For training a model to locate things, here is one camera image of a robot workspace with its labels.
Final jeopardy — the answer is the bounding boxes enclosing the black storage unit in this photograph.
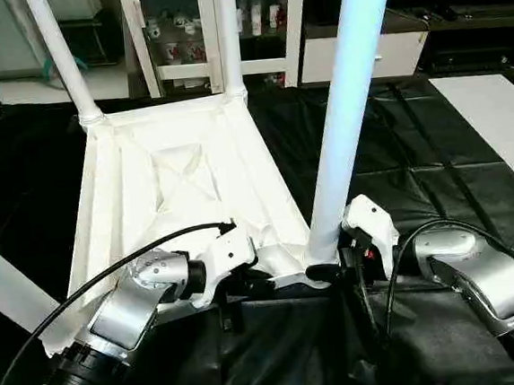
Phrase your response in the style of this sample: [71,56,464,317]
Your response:
[59,14,127,69]

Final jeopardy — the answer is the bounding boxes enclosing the white flat board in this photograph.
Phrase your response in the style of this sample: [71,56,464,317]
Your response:
[429,70,514,207]

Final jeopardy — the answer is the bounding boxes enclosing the black work mat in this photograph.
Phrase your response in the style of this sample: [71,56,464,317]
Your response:
[0,59,514,385]

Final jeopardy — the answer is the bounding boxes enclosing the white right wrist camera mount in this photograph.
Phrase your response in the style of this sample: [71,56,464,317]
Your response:
[337,191,404,284]

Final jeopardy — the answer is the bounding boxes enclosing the black low desk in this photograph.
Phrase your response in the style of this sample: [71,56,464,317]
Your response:
[390,0,514,77]

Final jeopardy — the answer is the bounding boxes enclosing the white glass door cabinet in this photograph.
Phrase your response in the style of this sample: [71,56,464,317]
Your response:
[118,0,316,101]

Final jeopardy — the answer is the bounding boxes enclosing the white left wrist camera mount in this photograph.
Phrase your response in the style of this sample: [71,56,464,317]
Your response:
[187,222,262,310]

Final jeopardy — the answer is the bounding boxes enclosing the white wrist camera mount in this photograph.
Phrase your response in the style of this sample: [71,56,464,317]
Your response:
[337,191,404,284]
[187,222,262,310]

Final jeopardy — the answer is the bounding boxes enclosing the grey pole stand blue brackets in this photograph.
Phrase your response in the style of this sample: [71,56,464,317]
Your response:
[37,51,91,93]

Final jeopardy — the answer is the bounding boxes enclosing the white drawer cabinet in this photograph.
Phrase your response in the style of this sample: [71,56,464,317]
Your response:
[297,28,432,85]

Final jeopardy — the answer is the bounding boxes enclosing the white plastic table top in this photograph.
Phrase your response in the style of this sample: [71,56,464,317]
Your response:
[22,81,347,361]

